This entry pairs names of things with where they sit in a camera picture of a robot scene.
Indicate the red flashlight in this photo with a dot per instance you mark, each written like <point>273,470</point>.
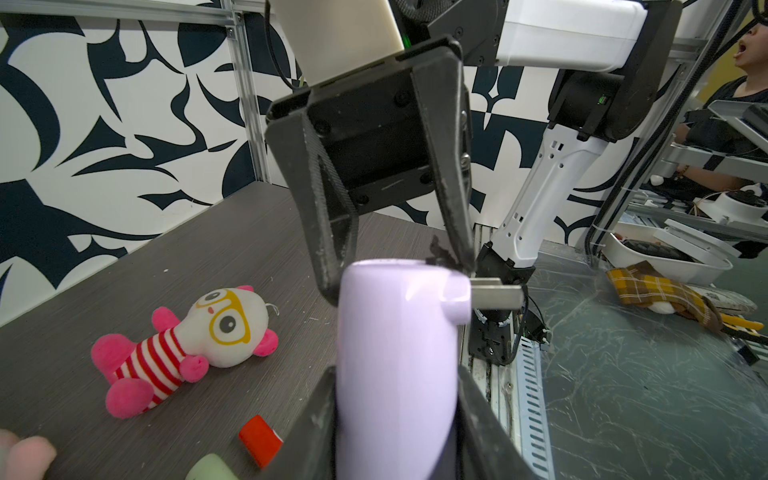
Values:
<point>260,440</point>

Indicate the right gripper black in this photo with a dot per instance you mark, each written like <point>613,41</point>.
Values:
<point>381,135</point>

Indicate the purple flashlight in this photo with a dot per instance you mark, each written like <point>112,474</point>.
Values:
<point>397,366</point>

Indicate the white tray on shelf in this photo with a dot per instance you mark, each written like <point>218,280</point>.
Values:
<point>676,251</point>

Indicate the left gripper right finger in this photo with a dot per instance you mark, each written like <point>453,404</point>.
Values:
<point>484,449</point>

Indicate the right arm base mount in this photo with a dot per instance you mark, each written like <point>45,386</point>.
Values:
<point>495,335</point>

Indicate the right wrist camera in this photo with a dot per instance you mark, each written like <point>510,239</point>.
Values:
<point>331,38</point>

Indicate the white plush yellow glasses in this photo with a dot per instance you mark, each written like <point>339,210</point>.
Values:
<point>222,329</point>

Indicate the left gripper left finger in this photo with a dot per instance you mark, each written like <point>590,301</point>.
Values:
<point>308,451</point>

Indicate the light green flashlight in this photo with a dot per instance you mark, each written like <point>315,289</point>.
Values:
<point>210,467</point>

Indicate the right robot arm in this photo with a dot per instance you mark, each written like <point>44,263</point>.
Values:
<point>609,55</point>

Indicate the plaid cloth toy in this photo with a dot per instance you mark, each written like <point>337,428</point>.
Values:
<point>643,286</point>

